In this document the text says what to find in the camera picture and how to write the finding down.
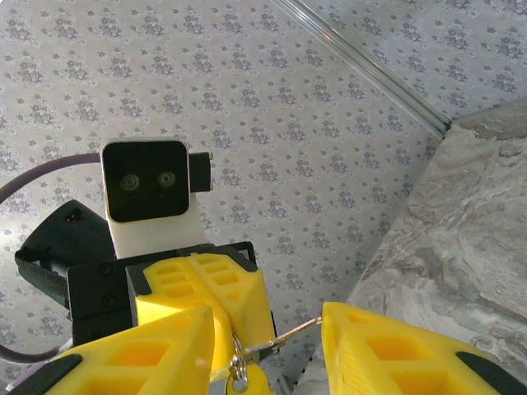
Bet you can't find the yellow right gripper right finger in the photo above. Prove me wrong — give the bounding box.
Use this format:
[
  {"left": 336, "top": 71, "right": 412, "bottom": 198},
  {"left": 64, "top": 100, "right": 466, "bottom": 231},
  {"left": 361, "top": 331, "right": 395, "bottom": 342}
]
[{"left": 322, "top": 301, "right": 527, "bottom": 395}]

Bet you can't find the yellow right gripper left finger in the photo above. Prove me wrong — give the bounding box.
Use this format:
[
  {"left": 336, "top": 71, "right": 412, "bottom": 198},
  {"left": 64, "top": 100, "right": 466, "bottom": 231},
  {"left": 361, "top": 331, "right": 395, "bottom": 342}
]
[{"left": 40, "top": 304, "right": 216, "bottom": 395}]

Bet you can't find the silver key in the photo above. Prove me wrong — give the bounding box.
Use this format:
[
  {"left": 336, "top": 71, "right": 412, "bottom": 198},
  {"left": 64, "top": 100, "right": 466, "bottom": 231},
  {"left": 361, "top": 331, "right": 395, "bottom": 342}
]
[{"left": 245, "top": 315, "right": 327, "bottom": 357}]

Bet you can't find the silver key ring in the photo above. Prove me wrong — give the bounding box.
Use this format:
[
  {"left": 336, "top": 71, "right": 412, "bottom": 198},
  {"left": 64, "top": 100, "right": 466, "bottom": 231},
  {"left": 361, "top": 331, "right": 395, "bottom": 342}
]
[{"left": 229, "top": 335, "right": 250, "bottom": 386}]

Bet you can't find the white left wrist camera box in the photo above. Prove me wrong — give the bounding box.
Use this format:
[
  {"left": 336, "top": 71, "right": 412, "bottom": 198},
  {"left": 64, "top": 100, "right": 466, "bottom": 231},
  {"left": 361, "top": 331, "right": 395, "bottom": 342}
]
[{"left": 100, "top": 139, "right": 207, "bottom": 261}]

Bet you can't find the black camera cable plug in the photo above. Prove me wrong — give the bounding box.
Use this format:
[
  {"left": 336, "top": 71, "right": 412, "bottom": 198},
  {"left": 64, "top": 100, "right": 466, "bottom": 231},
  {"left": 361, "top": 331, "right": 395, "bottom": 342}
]
[{"left": 188, "top": 151, "right": 214, "bottom": 194}]

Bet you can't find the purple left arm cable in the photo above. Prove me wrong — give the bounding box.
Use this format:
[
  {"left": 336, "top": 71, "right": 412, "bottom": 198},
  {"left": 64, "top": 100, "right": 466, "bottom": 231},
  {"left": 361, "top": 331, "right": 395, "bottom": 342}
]
[{"left": 0, "top": 154, "right": 104, "bottom": 392}]

